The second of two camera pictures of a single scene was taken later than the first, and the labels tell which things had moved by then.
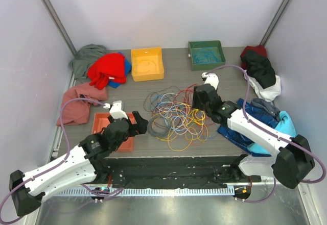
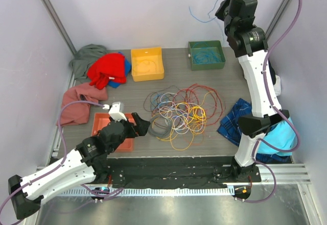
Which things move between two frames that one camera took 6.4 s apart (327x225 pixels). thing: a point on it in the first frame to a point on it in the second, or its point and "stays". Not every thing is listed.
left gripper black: x=141 y=126 stays
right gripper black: x=196 y=104 to x=219 y=13
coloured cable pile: x=175 y=115 stays
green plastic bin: x=206 y=55 stays
